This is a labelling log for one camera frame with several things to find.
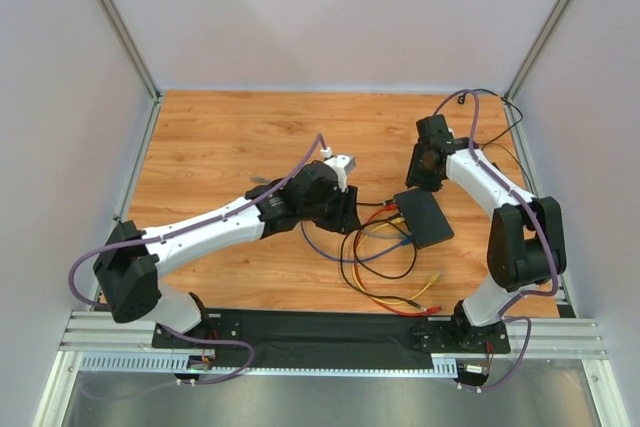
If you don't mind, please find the yellow ethernet cable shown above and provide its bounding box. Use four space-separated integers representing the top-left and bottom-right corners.
352 214 443 304

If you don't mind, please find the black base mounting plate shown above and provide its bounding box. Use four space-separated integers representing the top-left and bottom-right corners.
151 307 512 354

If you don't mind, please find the slotted grey cable duct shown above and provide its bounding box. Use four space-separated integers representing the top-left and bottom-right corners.
79 352 459 376

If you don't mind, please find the aluminium front rail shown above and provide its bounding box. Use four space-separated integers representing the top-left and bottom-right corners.
60 311 608 360

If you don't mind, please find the thin black power cord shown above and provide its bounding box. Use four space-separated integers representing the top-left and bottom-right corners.
464 88 525 158

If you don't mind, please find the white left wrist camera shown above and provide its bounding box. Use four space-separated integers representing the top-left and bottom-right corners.
320 147 356 192

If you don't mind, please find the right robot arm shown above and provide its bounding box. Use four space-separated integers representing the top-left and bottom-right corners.
406 115 566 335

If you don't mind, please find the grey ethernet cable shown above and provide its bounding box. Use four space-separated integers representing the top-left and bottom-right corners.
249 174 411 240

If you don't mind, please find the black network switch box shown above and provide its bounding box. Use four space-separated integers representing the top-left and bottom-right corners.
393 189 454 249

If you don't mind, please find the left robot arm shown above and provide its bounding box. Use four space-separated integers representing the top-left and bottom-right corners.
93 154 361 333

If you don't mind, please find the red ethernet cable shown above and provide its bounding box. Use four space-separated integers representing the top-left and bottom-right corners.
352 204 445 317

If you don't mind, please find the short black looped cable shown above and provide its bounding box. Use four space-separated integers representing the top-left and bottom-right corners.
339 216 429 312

